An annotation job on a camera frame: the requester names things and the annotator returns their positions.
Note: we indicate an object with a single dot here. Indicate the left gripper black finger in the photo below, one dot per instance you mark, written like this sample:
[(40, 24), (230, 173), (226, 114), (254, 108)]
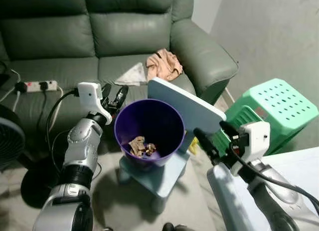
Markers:
[(106, 91), (121, 96)]

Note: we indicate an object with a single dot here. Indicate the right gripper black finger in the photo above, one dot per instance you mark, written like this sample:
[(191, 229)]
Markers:
[(207, 145), (228, 128)]

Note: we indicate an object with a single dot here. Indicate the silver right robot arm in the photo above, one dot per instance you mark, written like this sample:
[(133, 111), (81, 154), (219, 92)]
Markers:
[(274, 183)]

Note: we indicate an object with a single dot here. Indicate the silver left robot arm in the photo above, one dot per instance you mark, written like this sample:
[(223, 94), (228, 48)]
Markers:
[(82, 146)]

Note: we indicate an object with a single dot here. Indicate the purple plastic rubbish bin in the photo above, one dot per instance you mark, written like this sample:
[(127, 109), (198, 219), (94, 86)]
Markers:
[(149, 121)]

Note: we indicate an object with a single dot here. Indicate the brown crumpled paper trash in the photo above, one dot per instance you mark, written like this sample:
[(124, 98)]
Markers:
[(136, 146)]

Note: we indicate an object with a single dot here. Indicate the dark shiny wrapper trash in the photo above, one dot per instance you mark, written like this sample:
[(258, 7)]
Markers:
[(150, 149)]

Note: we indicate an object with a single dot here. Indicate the yellow small item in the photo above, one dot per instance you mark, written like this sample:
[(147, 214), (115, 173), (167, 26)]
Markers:
[(193, 146)]

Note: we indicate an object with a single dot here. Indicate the white grey folded cloth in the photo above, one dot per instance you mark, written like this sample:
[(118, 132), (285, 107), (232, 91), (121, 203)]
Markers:
[(133, 76)]

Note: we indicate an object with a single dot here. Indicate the light blue small chair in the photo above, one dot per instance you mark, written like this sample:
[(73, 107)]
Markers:
[(184, 104)]

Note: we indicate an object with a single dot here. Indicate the peach crumpled cloth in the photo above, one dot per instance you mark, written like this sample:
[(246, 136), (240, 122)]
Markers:
[(164, 65)]

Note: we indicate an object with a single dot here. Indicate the green plastic stool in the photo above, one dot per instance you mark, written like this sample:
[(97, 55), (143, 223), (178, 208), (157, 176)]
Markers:
[(279, 104)]

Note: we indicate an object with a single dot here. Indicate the green leather sofa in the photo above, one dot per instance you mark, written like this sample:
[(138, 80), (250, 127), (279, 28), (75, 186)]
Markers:
[(129, 31)]

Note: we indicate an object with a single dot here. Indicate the white power strip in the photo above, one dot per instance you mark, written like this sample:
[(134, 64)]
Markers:
[(34, 86)]

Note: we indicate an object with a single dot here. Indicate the black robot foot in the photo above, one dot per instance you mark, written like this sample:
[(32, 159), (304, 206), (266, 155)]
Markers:
[(174, 227)]

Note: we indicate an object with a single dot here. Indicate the black standing fan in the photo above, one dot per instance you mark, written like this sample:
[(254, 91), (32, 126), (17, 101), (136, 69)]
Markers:
[(7, 141)]

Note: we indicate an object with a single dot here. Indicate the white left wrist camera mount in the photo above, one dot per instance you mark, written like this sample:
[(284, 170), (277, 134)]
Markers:
[(90, 96)]

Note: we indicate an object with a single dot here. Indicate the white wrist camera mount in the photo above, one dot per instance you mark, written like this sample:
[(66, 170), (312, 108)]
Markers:
[(90, 96), (258, 138)]

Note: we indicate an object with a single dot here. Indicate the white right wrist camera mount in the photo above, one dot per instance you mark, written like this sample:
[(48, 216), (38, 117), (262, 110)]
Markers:
[(258, 138)]

